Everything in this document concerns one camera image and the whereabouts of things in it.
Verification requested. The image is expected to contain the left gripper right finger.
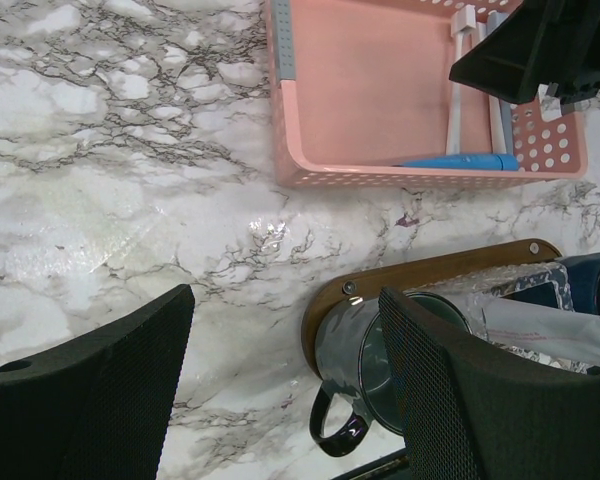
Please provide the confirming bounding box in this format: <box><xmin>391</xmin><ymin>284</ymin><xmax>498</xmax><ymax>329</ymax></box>
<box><xmin>379</xmin><ymin>288</ymin><xmax>600</xmax><ymax>479</ymax></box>

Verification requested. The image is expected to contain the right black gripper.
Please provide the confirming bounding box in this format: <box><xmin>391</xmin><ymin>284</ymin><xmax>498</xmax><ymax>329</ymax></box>
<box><xmin>449</xmin><ymin>1</ymin><xmax>600</xmax><ymax>104</ymax></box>

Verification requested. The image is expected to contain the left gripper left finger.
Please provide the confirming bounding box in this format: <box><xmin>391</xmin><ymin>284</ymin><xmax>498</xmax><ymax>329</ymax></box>
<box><xmin>0</xmin><ymin>284</ymin><xmax>195</xmax><ymax>479</ymax></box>

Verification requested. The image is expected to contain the blue toothpaste tube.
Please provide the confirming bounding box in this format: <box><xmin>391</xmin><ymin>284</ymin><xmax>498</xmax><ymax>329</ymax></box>
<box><xmin>396</xmin><ymin>153</ymin><xmax>518</xmax><ymax>171</ymax></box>

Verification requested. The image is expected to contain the brown wooden oval tray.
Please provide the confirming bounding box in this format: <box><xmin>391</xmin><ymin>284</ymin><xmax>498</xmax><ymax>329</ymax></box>
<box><xmin>300</xmin><ymin>238</ymin><xmax>562</xmax><ymax>374</ymax></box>

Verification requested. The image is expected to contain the pink plastic basket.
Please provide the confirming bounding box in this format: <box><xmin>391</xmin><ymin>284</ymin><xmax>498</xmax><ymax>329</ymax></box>
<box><xmin>264</xmin><ymin>1</ymin><xmax>588</xmax><ymax>188</ymax></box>

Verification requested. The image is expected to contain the clear textured acrylic holder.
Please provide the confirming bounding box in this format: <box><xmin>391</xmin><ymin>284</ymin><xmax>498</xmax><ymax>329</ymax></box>
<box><xmin>425</xmin><ymin>262</ymin><xmax>590</xmax><ymax>374</ymax></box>

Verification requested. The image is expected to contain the dark blue mug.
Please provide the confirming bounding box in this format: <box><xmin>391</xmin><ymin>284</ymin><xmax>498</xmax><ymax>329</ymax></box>
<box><xmin>559</xmin><ymin>252</ymin><xmax>600</xmax><ymax>316</ymax></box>

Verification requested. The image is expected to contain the grey capped toothbrush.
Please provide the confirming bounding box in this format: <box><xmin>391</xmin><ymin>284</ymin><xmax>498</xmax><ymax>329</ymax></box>
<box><xmin>477</xmin><ymin>11</ymin><xmax>513</xmax><ymax>155</ymax></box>

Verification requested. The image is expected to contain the white capped toothbrush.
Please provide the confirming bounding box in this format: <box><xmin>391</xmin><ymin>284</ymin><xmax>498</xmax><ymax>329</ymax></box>
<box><xmin>444</xmin><ymin>7</ymin><xmax>479</xmax><ymax>156</ymax></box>

